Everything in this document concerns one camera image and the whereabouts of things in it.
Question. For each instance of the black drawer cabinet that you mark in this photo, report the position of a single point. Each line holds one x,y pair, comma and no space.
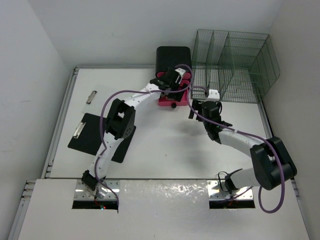
171,57

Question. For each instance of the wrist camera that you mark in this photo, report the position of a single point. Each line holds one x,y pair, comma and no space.
181,71
213,95

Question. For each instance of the green wire mesh organizer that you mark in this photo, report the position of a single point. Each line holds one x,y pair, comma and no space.
242,66

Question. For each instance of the pink bottom drawer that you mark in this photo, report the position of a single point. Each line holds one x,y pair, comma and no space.
162,102

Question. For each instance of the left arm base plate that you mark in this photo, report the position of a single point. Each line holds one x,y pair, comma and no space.
101,193

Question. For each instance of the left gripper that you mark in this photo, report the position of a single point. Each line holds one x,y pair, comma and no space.
176,96

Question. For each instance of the transparent clipboard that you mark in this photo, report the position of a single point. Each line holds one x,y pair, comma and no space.
91,110

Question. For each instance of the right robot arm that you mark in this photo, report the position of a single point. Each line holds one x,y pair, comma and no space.
270,158

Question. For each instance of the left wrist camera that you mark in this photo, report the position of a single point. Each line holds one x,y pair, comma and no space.
181,71

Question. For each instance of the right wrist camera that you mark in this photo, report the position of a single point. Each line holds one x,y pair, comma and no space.
213,95

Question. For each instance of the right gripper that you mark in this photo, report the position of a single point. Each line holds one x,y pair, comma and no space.
197,103

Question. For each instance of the pink top drawer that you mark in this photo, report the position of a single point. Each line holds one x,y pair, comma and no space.
187,75

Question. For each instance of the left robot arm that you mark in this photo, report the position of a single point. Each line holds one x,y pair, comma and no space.
107,136

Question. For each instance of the black mouse pad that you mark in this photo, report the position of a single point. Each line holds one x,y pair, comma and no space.
89,140

